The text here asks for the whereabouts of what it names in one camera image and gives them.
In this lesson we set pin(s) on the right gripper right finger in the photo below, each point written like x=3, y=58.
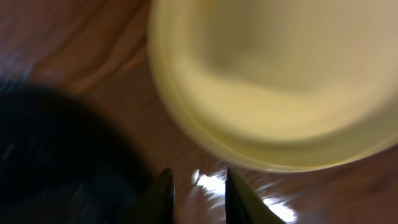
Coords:
x=242, y=204

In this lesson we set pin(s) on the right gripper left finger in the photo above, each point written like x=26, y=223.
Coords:
x=156, y=205

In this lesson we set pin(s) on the yellow plate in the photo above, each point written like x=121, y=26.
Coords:
x=283, y=86

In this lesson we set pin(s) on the round black serving tray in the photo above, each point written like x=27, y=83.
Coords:
x=61, y=162

